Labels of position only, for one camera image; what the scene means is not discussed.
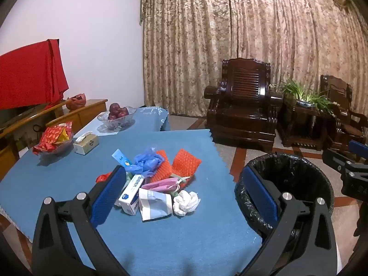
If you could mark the dark wooden side table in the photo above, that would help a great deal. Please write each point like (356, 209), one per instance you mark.
(302, 126)

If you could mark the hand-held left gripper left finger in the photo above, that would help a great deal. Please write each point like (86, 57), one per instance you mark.
(107, 195)

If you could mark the glass fruit bowl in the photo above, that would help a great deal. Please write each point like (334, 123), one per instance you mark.
(120, 123)

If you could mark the yellow snack packet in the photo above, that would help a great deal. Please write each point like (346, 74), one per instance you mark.
(63, 135)

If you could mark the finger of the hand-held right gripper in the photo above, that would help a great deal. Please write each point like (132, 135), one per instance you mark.
(359, 148)
(335, 158)

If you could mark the dark red apple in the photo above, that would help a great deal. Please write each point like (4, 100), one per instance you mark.
(111, 117)
(115, 108)
(124, 112)

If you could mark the light blue paper sachet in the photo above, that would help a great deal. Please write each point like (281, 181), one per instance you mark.
(120, 158)

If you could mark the red cloth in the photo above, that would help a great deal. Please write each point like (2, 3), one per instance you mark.
(28, 74)

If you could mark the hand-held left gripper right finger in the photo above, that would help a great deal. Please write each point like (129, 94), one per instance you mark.
(263, 198)

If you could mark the light wooden cabinet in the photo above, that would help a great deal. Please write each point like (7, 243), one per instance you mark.
(83, 115)

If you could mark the light blue tablecloth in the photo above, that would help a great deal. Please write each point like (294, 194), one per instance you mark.
(149, 119)

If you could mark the red patterned snack packet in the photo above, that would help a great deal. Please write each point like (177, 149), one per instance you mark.
(50, 138)

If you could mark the cream tissue box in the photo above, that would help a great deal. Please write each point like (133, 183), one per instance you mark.
(86, 146)

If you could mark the potted green plant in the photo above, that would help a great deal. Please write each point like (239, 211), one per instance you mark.
(304, 96)

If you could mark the blue plastic glove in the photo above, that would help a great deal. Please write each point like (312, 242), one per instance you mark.
(148, 161)

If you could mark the waste bin with black liner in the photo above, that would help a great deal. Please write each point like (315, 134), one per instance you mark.
(299, 178)

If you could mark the white and blue paper packet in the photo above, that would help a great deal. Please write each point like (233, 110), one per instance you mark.
(153, 207)

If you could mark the beige patterned curtain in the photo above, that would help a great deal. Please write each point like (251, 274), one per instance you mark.
(230, 34)

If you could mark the white medicine box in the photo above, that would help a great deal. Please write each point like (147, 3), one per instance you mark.
(130, 197)

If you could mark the orange foam fruit net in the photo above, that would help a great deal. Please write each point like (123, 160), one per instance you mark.
(162, 169)
(185, 162)

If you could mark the red plastic bag with contents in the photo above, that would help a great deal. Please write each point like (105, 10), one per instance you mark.
(76, 102)

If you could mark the white tissue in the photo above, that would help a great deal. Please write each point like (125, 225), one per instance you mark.
(185, 202)

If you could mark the glass snack dish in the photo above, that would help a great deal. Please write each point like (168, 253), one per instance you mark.
(61, 146)

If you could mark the pink face mask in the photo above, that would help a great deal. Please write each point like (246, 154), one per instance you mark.
(162, 184)

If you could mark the dark wooden armchair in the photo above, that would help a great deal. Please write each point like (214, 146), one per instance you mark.
(342, 115)
(244, 103)

